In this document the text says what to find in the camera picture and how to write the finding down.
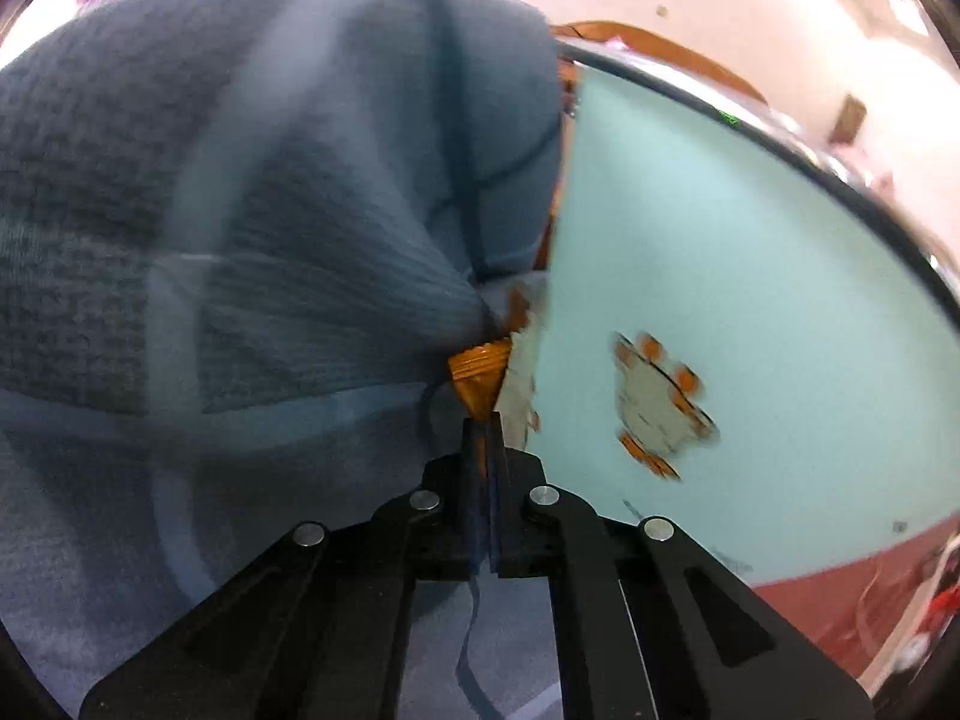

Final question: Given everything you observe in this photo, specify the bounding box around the orange foil snack wrapper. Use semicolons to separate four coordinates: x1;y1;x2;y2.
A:
448;291;546;452

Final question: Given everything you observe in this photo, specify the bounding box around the white and orange wrapper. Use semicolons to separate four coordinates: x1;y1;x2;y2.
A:
613;329;720;483

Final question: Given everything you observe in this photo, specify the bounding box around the blue checkered tablecloth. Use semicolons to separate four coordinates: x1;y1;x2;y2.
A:
0;0;569;720

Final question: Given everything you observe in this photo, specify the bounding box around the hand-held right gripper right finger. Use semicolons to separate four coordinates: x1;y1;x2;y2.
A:
489;417;875;720

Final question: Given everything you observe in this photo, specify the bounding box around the teal enamel basin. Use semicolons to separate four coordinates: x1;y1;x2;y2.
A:
525;40;960;587

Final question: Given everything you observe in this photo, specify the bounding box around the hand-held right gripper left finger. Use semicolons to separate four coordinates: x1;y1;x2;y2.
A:
79;416;493;720

